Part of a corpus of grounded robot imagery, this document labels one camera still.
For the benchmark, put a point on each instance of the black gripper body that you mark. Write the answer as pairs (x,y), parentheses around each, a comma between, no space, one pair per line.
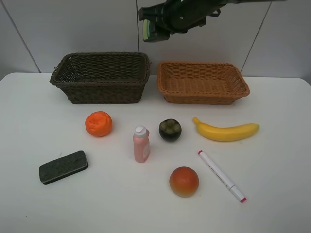
(178,16)

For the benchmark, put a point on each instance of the dark green bottle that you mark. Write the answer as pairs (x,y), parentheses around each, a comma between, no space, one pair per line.
(153,33)

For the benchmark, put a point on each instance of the dark mangosteen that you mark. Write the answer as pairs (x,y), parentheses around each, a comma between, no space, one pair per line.
(170,130)

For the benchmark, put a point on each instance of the yellow banana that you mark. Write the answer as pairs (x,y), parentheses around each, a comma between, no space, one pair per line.
(228,134)

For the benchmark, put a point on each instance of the pink bottle white cap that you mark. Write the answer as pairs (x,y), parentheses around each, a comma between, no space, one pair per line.
(141,144)

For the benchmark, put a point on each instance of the orange red peach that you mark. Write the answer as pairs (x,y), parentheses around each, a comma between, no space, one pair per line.
(184,181)

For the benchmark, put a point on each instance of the white marker pink caps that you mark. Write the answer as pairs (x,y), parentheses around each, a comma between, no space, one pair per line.
(226,181)

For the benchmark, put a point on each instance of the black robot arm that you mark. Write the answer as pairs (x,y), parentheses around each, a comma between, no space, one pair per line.
(243,2)

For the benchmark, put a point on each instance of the orange wicker basket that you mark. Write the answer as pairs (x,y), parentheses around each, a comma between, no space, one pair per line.
(200,83)

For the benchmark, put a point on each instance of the dark brown wicker basket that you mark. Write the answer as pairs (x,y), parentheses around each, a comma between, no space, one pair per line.
(102,77)

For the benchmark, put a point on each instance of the orange tangerine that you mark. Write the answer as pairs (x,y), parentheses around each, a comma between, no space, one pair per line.
(99,124)

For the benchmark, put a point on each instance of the black whiteboard eraser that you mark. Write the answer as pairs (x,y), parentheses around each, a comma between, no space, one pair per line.
(63,167)

